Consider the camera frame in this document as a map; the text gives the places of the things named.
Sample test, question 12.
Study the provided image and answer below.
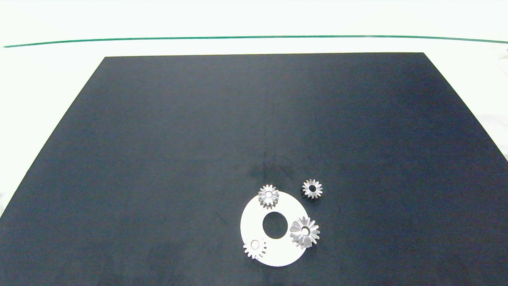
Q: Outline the small steel gear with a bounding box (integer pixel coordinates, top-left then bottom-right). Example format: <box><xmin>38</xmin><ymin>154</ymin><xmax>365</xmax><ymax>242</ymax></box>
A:
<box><xmin>302</xmin><ymin>179</ymin><xmax>323</xmax><ymax>199</ymax></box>
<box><xmin>243</xmin><ymin>238</ymin><xmax>267</xmax><ymax>260</ymax></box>
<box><xmin>258</xmin><ymin>184</ymin><xmax>280</xmax><ymax>210</ymax></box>

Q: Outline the large steel gear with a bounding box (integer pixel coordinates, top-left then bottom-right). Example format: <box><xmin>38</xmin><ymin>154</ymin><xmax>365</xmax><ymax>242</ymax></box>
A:
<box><xmin>290</xmin><ymin>216</ymin><xmax>321</xmax><ymax>249</ymax></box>

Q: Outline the round white plate with pins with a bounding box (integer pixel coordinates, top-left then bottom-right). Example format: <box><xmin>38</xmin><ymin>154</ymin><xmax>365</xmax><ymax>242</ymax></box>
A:
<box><xmin>240</xmin><ymin>191</ymin><xmax>311</xmax><ymax>267</ymax></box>

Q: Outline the dark mat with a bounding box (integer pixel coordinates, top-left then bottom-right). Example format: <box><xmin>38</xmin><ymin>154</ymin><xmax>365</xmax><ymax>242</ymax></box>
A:
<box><xmin>0</xmin><ymin>52</ymin><xmax>508</xmax><ymax>286</ymax></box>

